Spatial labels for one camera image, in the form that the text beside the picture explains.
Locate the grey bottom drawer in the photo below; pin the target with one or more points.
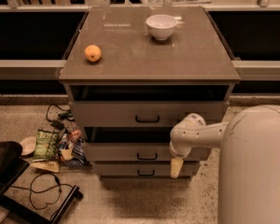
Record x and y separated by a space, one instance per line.
132 169

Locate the tan snack bag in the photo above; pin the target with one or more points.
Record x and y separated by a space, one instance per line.
51 166

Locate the red white snack packet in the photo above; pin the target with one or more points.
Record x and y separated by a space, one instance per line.
64 146

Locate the white paper plate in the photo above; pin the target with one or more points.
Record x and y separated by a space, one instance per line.
28 145

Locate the blue snack package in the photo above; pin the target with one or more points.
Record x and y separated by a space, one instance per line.
77 151

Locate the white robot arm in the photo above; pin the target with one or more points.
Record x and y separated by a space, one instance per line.
249 162

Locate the white ceramic bowl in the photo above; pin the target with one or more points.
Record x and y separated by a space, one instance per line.
161 26

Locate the grey top drawer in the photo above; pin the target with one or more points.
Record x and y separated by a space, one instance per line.
143 114

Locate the black chair base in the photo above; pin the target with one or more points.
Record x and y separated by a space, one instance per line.
12 167

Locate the orange fruit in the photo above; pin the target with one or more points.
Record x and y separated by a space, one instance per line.
92 53

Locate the grey drawer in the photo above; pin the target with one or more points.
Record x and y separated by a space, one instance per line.
132 169
128 144
143 114

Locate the grey drawer cabinet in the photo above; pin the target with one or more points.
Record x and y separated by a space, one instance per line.
192 65

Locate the green chip bag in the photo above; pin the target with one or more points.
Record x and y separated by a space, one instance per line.
46 145

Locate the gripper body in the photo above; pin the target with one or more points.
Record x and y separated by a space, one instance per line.
178 152

